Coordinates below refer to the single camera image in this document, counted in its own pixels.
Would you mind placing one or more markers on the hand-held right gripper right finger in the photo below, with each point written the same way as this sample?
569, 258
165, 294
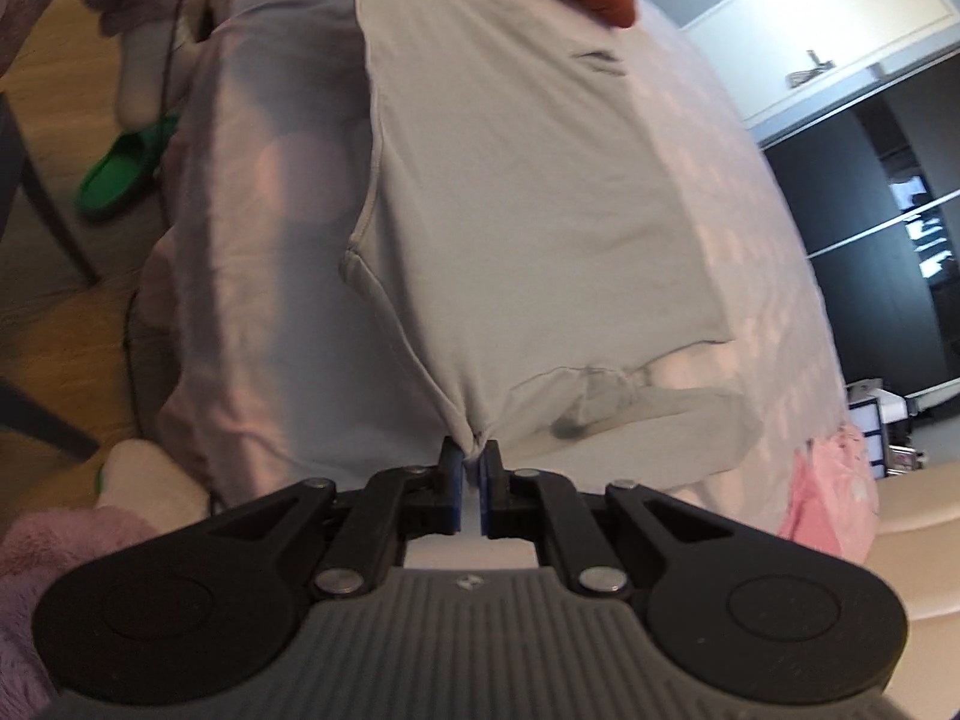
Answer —
491, 491

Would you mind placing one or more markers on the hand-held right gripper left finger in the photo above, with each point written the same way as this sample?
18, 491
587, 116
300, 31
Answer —
450, 491

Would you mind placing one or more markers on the grey long-sleeve shirt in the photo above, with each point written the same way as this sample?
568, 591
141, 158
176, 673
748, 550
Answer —
510, 202

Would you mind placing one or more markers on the grey pink-dotted bed cover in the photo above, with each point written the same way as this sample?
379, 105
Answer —
262, 277

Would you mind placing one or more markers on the person's leg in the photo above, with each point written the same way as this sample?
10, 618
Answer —
146, 67
150, 484

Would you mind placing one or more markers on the light pink pillow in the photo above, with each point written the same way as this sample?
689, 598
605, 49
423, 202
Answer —
851, 465

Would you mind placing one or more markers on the white nightstand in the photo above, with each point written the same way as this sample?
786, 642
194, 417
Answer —
874, 420

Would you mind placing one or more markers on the purple fleece robe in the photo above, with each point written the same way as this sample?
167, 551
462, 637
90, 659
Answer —
45, 562

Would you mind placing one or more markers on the beige padded headboard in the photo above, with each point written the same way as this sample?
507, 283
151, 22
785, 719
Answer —
922, 540

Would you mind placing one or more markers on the green slipper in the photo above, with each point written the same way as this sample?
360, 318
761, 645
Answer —
120, 172

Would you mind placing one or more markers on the dark sliding-door wardrobe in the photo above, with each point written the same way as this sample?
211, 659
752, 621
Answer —
847, 187

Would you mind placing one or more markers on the dark chair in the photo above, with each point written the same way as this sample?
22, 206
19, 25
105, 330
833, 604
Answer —
45, 202

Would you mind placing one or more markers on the white door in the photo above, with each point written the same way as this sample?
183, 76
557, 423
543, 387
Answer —
825, 7

